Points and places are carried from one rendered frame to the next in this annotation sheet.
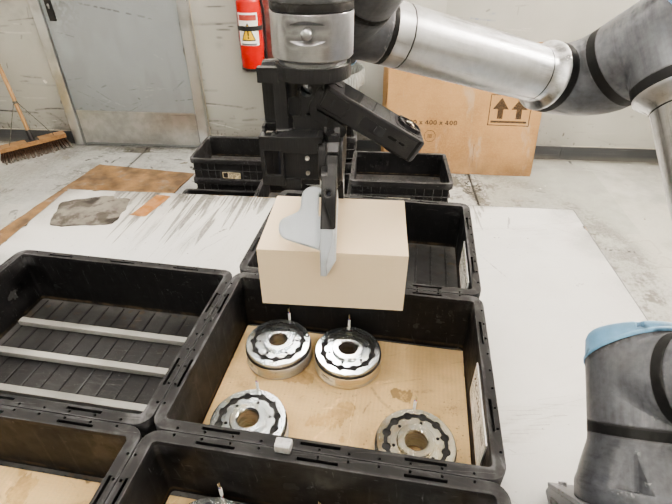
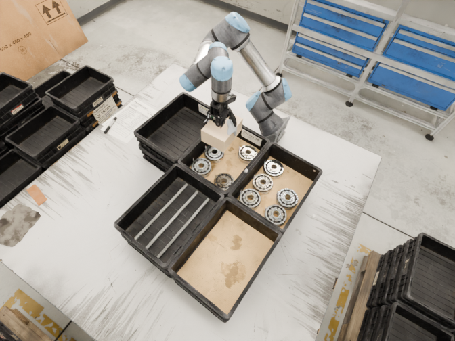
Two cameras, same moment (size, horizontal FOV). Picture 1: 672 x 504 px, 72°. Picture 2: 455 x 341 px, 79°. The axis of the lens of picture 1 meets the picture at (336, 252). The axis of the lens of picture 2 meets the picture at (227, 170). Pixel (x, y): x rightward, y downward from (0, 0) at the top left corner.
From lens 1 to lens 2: 99 cm
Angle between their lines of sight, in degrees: 50
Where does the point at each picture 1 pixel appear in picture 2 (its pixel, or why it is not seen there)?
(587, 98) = not seen: hidden behind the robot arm
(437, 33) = not seen: hidden behind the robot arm
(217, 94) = not seen: outside the picture
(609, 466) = (269, 126)
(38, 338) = (148, 234)
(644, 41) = (231, 37)
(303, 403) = (221, 170)
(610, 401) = (261, 114)
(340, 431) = (233, 166)
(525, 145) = (74, 26)
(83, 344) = (161, 220)
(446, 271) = (194, 115)
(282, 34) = (225, 97)
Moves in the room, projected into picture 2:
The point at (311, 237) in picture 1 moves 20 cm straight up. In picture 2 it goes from (233, 130) to (236, 93)
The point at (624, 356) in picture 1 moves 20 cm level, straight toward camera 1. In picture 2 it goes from (258, 104) to (274, 130)
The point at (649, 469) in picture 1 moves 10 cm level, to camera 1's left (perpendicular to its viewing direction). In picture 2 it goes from (273, 120) to (267, 132)
